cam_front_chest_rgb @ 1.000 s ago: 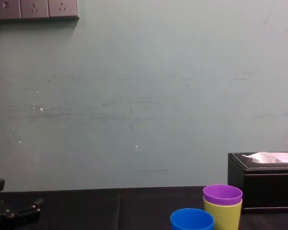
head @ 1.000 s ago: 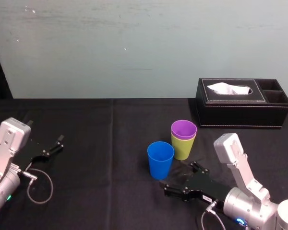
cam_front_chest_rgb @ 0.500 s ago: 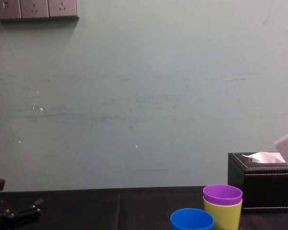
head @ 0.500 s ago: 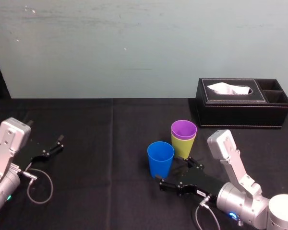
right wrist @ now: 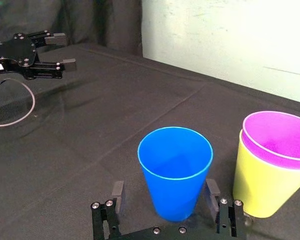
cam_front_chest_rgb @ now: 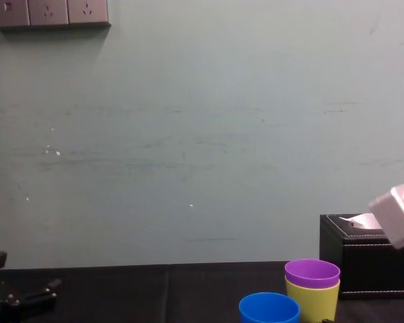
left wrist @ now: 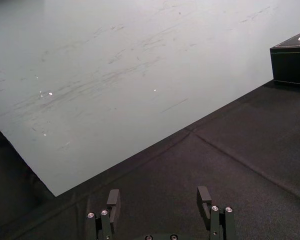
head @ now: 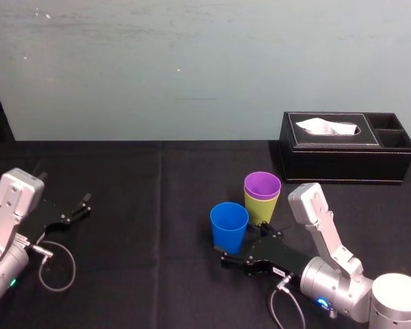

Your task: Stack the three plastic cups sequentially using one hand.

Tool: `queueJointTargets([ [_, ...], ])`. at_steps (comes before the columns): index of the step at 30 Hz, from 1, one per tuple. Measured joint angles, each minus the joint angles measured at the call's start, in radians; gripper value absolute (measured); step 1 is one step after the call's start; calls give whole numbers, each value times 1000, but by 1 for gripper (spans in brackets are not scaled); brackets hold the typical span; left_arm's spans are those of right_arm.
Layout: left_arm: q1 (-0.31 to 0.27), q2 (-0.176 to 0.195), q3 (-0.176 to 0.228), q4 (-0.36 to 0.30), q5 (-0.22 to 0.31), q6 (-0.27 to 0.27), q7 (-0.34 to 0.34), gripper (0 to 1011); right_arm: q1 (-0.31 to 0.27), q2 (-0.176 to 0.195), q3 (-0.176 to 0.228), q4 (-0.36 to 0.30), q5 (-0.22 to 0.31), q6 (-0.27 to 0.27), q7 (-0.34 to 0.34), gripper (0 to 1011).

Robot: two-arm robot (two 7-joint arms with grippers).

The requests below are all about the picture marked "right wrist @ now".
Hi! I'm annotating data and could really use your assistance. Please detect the purple plastic cup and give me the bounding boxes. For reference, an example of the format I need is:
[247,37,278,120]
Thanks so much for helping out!
[241,110,300,172]

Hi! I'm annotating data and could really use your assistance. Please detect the black table cloth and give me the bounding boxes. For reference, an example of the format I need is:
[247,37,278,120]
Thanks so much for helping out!
[0,42,300,240]

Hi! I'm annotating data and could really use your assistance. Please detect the dark hanging backdrop cloth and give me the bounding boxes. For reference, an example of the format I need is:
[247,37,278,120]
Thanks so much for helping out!
[0,0,144,57]

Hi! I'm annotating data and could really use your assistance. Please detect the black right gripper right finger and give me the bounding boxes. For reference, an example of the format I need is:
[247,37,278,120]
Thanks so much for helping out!
[205,178,246,238]

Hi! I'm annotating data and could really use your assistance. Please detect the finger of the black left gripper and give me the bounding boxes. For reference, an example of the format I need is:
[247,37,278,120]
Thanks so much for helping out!
[27,58,78,80]
[26,30,68,49]

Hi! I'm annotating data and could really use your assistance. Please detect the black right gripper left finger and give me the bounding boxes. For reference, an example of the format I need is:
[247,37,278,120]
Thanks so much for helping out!
[90,180,126,240]

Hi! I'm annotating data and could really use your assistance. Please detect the blue plastic cup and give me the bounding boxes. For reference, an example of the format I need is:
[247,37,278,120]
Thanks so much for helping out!
[136,126,214,223]

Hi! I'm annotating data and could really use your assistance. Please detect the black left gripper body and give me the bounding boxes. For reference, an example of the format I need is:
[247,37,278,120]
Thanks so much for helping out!
[0,33,40,80]

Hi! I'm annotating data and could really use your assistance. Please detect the yellow plastic cup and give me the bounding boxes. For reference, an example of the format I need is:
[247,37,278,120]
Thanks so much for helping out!
[232,128,300,219]

